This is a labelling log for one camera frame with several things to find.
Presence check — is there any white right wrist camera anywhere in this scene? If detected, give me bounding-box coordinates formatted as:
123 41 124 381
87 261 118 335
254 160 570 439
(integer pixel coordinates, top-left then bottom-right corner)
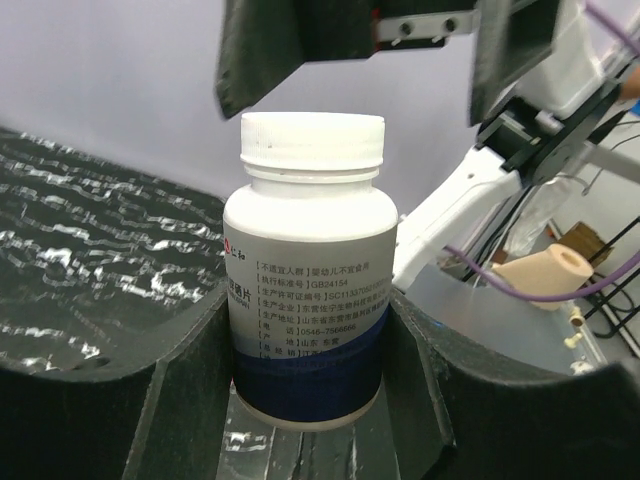
515 1 639 120

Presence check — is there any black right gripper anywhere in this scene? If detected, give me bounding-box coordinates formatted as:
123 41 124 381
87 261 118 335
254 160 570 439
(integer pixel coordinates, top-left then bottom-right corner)
215 0 561 126

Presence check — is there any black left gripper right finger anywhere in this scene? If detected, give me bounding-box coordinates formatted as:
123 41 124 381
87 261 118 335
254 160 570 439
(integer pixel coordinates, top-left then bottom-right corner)
382 292 639 479

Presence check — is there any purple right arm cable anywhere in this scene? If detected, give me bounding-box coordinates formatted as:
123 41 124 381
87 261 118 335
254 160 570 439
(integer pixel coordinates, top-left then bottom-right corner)
444 0 640 304

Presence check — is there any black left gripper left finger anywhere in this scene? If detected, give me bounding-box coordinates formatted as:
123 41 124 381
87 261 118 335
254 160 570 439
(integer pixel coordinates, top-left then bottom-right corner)
1 287 232 479

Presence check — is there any white pill bottle blue label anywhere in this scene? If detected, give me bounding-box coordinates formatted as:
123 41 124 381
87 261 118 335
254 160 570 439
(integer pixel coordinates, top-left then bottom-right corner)
223 112 398 432

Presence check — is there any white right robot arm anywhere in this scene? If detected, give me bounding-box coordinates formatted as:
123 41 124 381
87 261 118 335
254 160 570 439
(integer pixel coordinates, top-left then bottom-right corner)
216 1 626 291

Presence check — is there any beige foam roll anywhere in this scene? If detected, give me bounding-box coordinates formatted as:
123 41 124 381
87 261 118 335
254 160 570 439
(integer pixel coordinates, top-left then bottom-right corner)
492 244 594 296

